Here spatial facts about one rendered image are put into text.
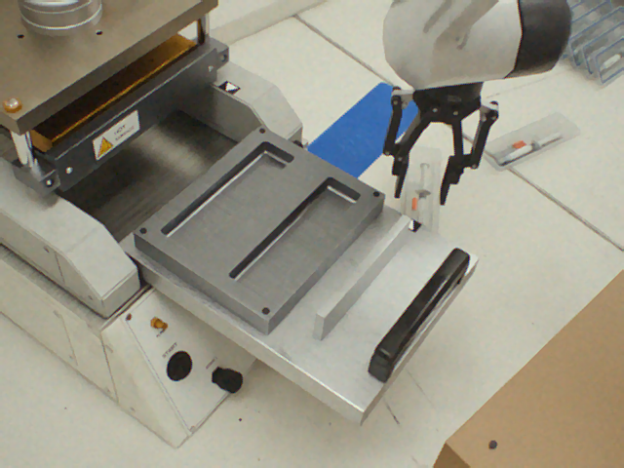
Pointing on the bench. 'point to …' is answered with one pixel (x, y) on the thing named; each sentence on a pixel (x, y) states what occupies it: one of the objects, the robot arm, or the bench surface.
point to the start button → (180, 367)
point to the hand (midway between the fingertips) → (423, 178)
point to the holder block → (260, 226)
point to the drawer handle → (418, 313)
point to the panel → (166, 337)
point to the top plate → (76, 48)
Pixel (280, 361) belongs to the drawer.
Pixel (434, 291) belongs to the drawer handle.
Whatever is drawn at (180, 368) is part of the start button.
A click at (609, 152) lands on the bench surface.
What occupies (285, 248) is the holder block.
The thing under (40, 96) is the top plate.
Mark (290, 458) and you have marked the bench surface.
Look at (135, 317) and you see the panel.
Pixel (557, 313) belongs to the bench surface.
